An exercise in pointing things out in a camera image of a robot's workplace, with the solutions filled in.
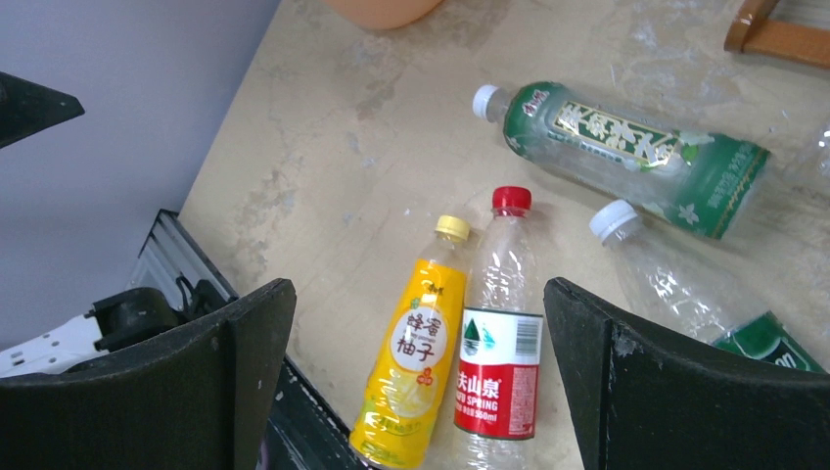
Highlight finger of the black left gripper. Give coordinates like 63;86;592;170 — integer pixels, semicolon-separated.
0;72;85;148

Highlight red white Nongfu bottle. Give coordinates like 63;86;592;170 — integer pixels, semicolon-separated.
451;186;544;469

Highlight green tea bottle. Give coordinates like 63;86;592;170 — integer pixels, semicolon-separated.
472;81;771;240

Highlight clear bottle dark green label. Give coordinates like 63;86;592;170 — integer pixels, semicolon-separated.
589;200;824;373

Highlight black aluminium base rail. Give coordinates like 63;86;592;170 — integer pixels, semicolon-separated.
0;209;371;470

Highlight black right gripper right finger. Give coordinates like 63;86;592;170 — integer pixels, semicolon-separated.
543;277;829;469

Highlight yellow honey pomelo bottle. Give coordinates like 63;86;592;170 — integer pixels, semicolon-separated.
349;215;470;469

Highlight wooden shelf rack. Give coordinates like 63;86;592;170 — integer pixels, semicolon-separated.
723;0;829;70

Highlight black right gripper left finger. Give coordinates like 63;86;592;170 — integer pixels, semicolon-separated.
1;279;297;469

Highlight orange plastic bin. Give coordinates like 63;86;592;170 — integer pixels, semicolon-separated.
324;0;442;30

